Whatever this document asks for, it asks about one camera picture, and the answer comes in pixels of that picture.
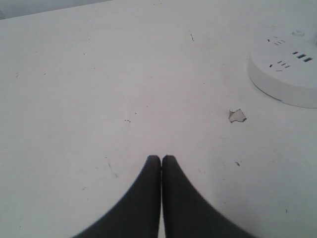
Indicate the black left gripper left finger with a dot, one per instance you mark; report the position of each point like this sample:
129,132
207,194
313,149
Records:
137,213

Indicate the torn paper scrap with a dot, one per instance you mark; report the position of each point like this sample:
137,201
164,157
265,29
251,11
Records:
236,116

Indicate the white desk lamp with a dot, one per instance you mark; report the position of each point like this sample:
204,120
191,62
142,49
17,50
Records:
283,65

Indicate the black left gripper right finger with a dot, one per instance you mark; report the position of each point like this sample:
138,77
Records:
186,213

